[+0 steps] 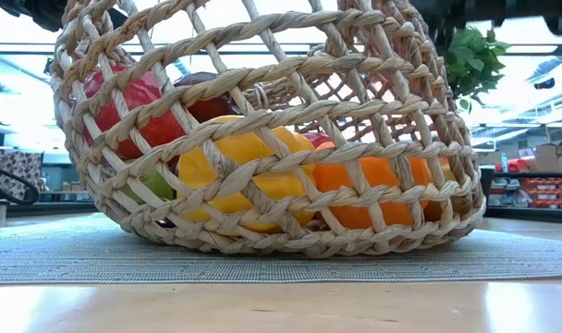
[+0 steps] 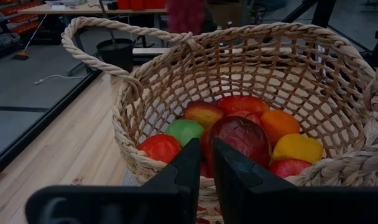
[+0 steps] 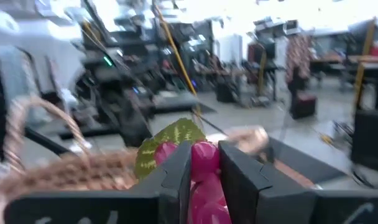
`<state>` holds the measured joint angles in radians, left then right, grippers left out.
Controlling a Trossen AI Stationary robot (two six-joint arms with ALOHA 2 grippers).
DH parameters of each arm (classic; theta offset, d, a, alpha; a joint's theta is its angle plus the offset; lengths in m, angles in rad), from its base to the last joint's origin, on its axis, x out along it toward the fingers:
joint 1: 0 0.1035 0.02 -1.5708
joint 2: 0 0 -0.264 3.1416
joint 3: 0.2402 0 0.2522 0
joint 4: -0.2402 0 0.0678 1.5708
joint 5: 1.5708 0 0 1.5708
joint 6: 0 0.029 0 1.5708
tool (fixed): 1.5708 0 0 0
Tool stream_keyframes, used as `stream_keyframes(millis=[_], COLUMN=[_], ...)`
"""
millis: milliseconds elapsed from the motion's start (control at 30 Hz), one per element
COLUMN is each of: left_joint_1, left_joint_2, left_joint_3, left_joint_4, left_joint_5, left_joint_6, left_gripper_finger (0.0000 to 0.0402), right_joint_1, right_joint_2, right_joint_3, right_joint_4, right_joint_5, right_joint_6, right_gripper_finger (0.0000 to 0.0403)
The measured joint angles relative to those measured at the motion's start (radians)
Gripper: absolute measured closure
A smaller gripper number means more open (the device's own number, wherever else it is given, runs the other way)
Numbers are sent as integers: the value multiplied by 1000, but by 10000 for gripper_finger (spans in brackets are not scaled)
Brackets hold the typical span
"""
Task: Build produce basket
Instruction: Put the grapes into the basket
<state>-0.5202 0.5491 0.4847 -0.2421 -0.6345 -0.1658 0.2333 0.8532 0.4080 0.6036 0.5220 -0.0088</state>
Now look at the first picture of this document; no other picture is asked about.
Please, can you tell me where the orange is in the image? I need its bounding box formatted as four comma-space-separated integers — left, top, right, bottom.
312, 141, 433, 230

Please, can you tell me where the green cucumber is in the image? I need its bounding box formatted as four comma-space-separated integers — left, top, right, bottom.
122, 165, 177, 205

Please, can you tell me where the black looped cable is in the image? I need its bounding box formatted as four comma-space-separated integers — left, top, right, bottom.
0, 146, 41, 207

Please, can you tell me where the patterned fabric bag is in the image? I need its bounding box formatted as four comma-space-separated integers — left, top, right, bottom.
0, 151, 44, 204

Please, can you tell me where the shelf with orange bins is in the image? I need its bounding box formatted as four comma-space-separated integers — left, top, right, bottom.
486, 170, 562, 210

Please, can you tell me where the large red apple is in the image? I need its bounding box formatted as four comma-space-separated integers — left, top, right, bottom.
80, 64, 188, 162

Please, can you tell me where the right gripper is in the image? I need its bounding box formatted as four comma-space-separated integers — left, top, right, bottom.
408, 0, 508, 45

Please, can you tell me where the green plant in black pot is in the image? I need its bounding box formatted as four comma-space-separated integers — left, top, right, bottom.
440, 25, 511, 115

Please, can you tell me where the grey woven placemat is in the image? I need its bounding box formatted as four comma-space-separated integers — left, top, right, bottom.
0, 213, 562, 284

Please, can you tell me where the cardboard box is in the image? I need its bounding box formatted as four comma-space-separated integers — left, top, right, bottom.
534, 141, 562, 173

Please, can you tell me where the woven wicker basket with handles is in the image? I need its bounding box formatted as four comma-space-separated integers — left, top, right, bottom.
49, 0, 487, 259

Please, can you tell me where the red plastic container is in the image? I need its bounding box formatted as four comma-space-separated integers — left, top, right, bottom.
495, 158, 531, 174

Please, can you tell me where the dark red pomegranate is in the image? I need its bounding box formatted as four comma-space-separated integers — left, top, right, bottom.
173, 71, 241, 124

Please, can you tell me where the yellow bell pepper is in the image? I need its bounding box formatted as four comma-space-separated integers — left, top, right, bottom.
177, 115, 317, 233

